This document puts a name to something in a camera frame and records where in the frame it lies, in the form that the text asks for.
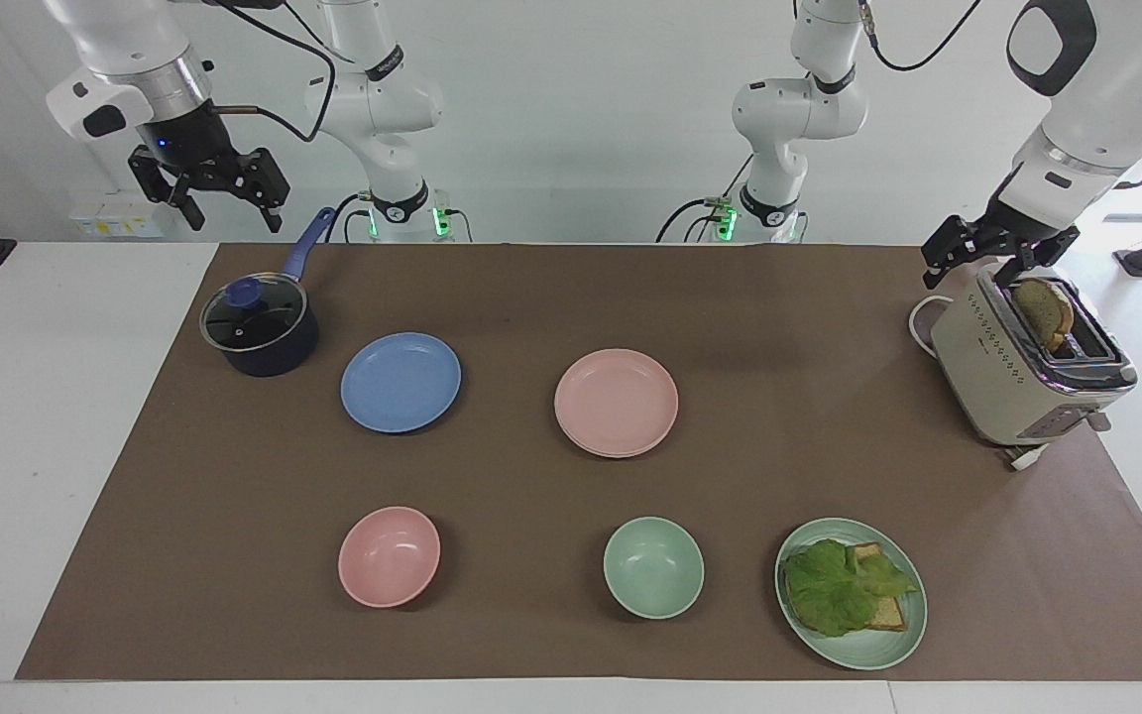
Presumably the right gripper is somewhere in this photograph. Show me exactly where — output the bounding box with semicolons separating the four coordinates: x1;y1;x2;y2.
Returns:
128;102;292;235

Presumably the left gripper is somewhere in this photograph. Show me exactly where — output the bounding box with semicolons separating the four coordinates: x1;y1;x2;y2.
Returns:
921;181;1080;291

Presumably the brown bread slice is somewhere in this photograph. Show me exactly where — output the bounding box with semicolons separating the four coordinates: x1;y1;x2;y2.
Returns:
1013;278;1076;353

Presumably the white power strip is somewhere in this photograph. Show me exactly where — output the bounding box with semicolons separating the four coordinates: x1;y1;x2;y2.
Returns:
68;201;164;240

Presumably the beige toaster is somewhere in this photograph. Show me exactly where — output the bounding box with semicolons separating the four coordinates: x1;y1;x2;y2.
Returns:
929;266;1139;447

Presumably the glass lid with blue knob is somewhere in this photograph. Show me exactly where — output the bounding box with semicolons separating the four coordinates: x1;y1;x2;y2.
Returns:
199;275;309;354

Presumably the dark blue saucepan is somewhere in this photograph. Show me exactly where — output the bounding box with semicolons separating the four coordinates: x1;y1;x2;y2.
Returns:
199;206;337;378

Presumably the blue plate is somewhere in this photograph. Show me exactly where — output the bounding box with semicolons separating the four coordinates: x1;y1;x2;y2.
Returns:
340;331;463;434

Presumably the green lettuce leaf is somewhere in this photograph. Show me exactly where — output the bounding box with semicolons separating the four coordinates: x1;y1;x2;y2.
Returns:
782;538;919;638

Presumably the toast slice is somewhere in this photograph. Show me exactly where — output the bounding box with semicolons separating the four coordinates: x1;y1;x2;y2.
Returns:
851;541;910;632

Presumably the pink plate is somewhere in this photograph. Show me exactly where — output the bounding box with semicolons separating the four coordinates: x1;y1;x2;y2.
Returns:
554;348;679;457

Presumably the pink bowl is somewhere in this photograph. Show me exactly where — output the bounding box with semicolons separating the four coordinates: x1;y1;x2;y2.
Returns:
337;506;442;609

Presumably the green plate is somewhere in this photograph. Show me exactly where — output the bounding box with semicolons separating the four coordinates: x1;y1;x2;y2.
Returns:
774;517;929;671

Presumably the beige plate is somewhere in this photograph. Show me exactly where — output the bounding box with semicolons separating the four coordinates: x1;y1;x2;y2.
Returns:
558;421;673;460

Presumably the green bowl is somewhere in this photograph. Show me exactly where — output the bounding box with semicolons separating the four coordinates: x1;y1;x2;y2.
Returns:
602;516;706;621

